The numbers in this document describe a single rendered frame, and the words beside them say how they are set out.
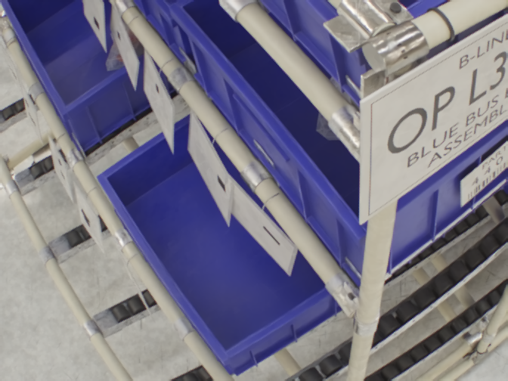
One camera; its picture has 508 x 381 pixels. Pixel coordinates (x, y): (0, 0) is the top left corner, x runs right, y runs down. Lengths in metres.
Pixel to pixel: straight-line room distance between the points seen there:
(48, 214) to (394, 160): 1.80
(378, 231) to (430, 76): 0.27
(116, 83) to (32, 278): 0.96
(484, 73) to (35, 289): 1.81
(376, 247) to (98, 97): 0.75
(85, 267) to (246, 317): 0.95
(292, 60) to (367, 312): 0.37
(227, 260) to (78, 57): 0.52
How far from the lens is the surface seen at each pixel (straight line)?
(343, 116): 0.99
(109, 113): 1.80
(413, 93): 0.84
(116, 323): 2.02
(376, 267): 1.14
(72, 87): 1.92
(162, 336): 2.46
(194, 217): 1.74
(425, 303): 1.67
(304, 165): 1.18
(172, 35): 1.48
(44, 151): 2.59
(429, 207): 1.26
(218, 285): 1.69
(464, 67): 0.88
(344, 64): 0.95
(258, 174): 1.40
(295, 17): 0.99
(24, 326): 2.54
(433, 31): 0.81
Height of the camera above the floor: 2.29
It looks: 63 degrees down
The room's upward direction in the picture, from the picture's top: 5 degrees counter-clockwise
